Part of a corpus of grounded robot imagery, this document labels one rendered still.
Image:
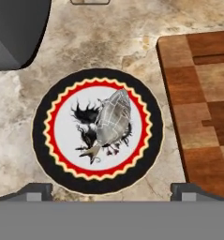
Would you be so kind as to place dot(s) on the grey tap base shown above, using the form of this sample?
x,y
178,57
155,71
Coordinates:
x,y
90,2

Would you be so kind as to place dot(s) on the grey fish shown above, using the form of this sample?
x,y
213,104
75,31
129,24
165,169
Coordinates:
x,y
114,120

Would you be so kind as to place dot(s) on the brown wooden cutting board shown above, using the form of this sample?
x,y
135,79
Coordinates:
x,y
197,112

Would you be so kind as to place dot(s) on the black red patterned plate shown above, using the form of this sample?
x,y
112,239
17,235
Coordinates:
x,y
60,162

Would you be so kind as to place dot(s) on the dark grey sink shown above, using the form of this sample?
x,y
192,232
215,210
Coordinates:
x,y
13,31

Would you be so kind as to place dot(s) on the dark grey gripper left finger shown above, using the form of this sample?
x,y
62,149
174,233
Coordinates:
x,y
38,191

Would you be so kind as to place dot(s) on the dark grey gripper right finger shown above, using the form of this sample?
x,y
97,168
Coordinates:
x,y
185,191

